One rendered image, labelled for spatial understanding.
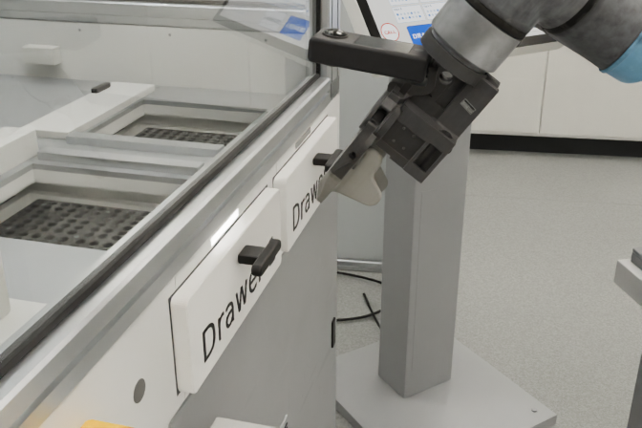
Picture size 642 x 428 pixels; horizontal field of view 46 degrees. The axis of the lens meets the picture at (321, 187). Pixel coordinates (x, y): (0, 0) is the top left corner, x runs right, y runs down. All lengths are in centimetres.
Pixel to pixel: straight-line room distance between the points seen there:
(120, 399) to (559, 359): 179
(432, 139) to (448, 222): 114
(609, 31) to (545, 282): 206
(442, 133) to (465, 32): 10
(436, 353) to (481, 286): 67
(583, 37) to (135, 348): 48
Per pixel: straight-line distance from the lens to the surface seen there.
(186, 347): 75
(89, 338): 61
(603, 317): 257
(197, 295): 75
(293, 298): 117
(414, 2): 156
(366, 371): 212
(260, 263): 81
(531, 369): 227
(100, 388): 64
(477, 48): 68
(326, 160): 111
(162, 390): 76
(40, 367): 56
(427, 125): 70
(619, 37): 72
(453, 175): 180
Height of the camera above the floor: 130
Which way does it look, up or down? 23 degrees down
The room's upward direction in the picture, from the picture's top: straight up
